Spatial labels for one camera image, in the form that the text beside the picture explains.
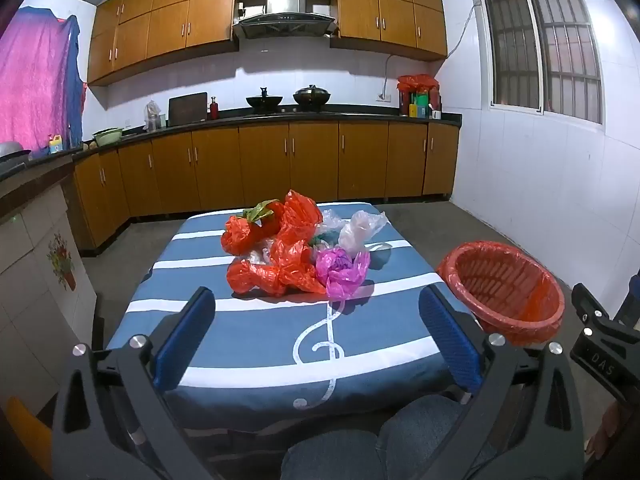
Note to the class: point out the clear jar with bag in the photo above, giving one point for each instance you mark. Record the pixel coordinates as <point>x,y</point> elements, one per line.
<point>152,116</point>

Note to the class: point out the person's right leg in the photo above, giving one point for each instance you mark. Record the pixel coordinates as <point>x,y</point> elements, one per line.
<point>425,435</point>

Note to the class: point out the row of wooden base cabinets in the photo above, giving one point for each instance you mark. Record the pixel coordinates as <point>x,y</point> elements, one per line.
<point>265,160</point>

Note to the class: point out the person's right hand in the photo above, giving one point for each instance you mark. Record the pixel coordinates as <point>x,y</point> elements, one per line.
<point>606,430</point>

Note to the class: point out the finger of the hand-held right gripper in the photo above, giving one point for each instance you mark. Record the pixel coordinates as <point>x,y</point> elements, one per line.
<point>590,310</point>

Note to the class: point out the yellow box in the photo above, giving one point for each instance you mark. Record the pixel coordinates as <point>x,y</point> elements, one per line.
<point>413,110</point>

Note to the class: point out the dark green plastic bag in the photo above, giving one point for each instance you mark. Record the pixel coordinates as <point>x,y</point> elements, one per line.
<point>325,239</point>

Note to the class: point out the grey metal pot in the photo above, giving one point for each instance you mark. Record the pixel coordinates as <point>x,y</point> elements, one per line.
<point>12,151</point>

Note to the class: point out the blue striped tablecloth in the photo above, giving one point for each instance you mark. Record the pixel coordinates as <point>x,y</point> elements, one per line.
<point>250,330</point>

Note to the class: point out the black kitchen countertop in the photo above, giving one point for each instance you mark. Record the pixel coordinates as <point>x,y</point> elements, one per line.
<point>350,115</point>

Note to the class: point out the white wall outlet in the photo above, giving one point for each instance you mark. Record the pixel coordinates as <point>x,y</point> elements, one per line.
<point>384,96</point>

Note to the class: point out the green box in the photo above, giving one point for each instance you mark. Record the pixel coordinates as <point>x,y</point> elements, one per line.
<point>423,98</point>

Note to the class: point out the crumpled red plastic cover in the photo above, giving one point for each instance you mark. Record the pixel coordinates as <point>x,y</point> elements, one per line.
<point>419,81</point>

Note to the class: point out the brown cutting board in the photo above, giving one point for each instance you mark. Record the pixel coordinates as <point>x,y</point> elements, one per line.
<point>187,109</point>

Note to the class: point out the black wok with lid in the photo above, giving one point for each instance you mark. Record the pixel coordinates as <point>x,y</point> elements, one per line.
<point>311,96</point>

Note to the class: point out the person's leg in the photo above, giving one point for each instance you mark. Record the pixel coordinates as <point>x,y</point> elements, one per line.
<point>330,455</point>
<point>425,435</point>

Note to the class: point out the small red bottle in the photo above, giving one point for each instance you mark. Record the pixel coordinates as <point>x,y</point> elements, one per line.
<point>214,109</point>

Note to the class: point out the steel range hood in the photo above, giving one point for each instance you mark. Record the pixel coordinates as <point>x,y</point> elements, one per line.
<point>285,12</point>

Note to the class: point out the flower sticker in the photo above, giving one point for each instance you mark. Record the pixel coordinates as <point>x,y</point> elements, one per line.
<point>62,260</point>

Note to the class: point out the red lattice waste basket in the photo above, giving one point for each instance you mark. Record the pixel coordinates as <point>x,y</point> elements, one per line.
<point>500,285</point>

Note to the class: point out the clear plastic bag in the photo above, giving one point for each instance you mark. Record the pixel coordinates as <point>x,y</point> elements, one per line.
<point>260,256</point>
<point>331,220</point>
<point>362,232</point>

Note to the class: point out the black wok with ladle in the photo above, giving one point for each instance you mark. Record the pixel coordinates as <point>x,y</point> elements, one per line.
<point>264,101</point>

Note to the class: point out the red plastic bag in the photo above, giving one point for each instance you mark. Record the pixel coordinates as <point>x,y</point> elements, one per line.
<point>300,215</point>
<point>242,235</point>
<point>250,277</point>
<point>295,265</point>

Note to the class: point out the dark red bottle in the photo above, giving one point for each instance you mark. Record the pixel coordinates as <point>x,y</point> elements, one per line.
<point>404,104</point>

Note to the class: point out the row of wooden upper cabinets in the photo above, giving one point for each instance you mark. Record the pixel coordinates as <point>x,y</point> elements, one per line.
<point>170,20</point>

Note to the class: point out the pink and blue hanging cloth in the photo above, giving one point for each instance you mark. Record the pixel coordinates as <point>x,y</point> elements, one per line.
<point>35,80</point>

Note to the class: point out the yellow detergent bottle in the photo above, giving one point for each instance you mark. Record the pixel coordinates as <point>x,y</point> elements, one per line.
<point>55,145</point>

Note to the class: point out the olive green plastic bag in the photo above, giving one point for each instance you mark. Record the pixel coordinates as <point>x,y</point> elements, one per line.
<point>260,210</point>

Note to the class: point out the person's left leg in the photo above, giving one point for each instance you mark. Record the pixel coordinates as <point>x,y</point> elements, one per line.
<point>330,455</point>

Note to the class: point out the pink plastic bag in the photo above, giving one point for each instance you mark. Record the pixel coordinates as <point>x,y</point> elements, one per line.
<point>340,267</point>

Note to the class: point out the red lined waste basket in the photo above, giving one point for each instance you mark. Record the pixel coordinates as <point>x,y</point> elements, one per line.
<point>520,327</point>

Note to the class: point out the barred window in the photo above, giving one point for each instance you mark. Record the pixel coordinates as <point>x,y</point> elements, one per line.
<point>545,45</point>

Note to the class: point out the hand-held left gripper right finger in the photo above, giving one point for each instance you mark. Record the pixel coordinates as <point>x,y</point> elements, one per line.
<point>450,340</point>

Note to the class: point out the green basin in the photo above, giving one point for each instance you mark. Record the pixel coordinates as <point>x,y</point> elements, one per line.
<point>107,136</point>

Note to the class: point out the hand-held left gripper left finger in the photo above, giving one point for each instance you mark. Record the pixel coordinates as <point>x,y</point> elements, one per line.
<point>182,340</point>

